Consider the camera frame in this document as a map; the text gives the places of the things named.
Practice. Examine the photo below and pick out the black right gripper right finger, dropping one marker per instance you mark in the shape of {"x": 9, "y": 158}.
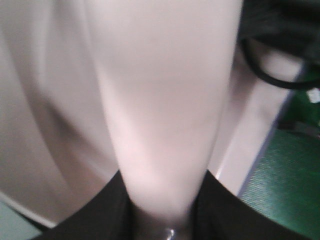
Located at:
{"x": 219, "y": 215}

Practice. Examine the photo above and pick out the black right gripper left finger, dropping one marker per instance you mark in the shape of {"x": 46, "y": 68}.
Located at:
{"x": 108, "y": 216}

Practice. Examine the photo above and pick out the pink plastic dustpan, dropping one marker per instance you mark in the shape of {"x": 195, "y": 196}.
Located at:
{"x": 56, "y": 149}

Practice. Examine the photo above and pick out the pink hand brush black bristles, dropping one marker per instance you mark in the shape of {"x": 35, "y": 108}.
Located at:
{"x": 163, "y": 68}

